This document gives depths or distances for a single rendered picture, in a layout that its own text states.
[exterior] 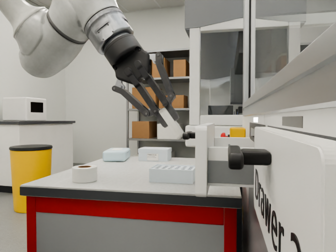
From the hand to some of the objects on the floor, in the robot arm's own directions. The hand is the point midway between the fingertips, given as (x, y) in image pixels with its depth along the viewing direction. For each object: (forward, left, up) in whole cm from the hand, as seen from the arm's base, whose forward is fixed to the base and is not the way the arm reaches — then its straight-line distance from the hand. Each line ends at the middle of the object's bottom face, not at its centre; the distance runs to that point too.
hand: (172, 123), depth 59 cm
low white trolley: (-22, +32, -95) cm, 103 cm away
